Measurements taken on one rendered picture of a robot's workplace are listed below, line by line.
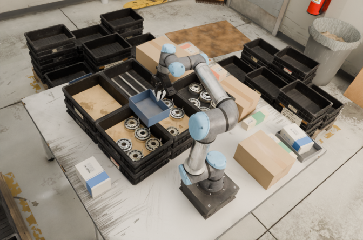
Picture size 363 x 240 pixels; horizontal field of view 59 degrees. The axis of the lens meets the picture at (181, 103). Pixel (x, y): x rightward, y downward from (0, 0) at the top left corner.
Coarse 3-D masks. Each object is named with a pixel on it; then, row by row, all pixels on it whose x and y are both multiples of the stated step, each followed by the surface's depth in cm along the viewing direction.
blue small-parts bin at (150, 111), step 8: (136, 96) 188; (144, 96) 193; (152, 96) 193; (136, 104) 191; (144, 104) 192; (152, 104) 192; (160, 104) 189; (136, 112) 185; (144, 112) 187; (152, 112) 188; (160, 112) 179; (168, 112) 184; (144, 120) 180; (152, 120) 178; (160, 120) 183
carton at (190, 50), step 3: (180, 45) 294; (183, 45) 294; (186, 45) 295; (189, 45) 295; (183, 48) 291; (186, 48) 292; (189, 48) 292; (192, 48) 293; (195, 48) 293; (189, 51) 288; (192, 51) 289; (195, 51) 289; (198, 51) 291; (192, 54) 286; (195, 54) 289
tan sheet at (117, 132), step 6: (114, 126) 208; (120, 126) 208; (108, 132) 203; (114, 132) 204; (120, 132) 205; (126, 132) 205; (132, 132) 206; (114, 138) 201; (120, 138) 201; (132, 138) 202; (132, 144) 199; (138, 144) 199; (144, 144) 200; (162, 144) 202; (144, 150) 197; (144, 156) 193
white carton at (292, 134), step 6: (288, 126) 231; (294, 126) 232; (282, 132) 232; (288, 132) 227; (294, 132) 228; (300, 132) 228; (288, 138) 227; (294, 138) 224; (300, 138) 224; (306, 138) 225; (294, 144) 223; (300, 144) 220; (306, 144) 221; (312, 144) 224; (300, 150) 220; (306, 150) 226
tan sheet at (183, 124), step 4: (184, 116) 222; (164, 120) 217; (168, 120) 217; (172, 120) 218; (184, 120) 219; (188, 120) 219; (164, 124) 214; (168, 124) 214; (172, 124) 215; (176, 124) 215; (180, 124) 216; (184, 124) 216; (180, 128) 213; (184, 128) 214; (180, 132) 210
